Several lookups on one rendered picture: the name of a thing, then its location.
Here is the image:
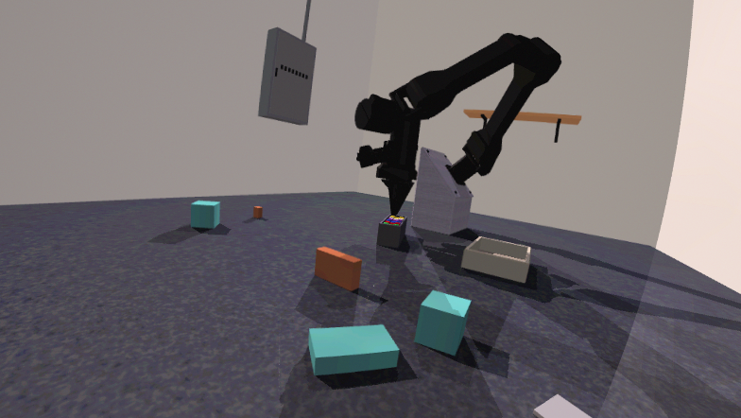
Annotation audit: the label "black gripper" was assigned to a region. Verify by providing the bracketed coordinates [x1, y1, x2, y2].
[376, 135, 419, 216]

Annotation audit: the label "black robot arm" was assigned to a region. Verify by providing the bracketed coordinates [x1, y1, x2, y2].
[354, 33, 561, 186]

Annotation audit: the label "teal rectangular block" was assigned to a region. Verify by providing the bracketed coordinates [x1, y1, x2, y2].
[308, 325, 399, 375]

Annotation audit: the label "teal cube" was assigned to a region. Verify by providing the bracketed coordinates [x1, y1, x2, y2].
[414, 290, 471, 356]
[191, 201, 220, 229]

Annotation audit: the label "beige open-top tray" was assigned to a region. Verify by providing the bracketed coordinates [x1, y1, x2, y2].
[461, 236, 531, 283]

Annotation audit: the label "orange rectangular block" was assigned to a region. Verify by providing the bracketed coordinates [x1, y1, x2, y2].
[315, 247, 362, 290]

